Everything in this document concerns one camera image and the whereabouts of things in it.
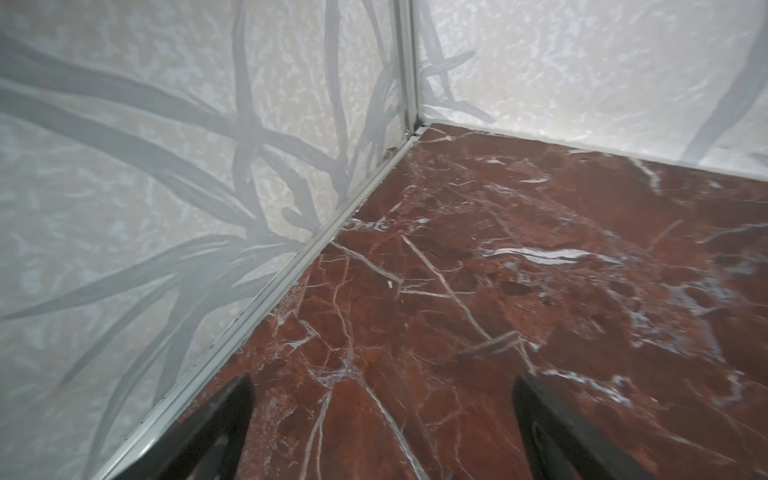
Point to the aluminium corner frame post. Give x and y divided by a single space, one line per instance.
406 39

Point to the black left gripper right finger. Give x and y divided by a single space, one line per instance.
560 443

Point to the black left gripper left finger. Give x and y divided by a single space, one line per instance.
206 445

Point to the aluminium floor edge rail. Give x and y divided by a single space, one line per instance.
173 405

